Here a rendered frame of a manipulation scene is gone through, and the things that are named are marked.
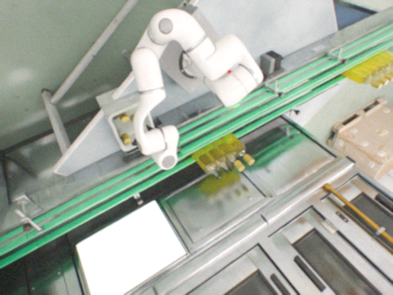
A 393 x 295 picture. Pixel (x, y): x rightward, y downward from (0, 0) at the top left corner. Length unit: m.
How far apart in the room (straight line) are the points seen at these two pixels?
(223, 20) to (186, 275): 1.10
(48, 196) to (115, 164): 0.32
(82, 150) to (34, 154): 0.67
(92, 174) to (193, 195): 0.49
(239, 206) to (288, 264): 0.31
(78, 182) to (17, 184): 0.57
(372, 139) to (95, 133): 4.46
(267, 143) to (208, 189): 0.47
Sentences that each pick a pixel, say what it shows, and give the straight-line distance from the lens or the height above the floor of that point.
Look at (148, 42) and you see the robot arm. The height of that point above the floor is 0.92.
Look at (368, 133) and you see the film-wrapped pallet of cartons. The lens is 5.18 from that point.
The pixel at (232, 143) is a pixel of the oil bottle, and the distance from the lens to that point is 1.33.
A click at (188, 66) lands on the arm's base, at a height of 0.88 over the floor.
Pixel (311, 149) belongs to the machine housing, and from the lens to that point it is 1.61.
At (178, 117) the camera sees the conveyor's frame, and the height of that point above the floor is 0.83.
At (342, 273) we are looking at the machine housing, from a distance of 1.31.
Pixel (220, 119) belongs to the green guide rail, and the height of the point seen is 0.95.
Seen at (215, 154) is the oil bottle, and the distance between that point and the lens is 1.29.
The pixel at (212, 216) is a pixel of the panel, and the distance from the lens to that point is 1.28.
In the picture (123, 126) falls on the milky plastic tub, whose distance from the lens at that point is 1.28.
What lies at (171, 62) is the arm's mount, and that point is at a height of 0.86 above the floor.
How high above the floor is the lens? 1.75
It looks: 38 degrees down
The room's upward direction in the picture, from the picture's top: 139 degrees clockwise
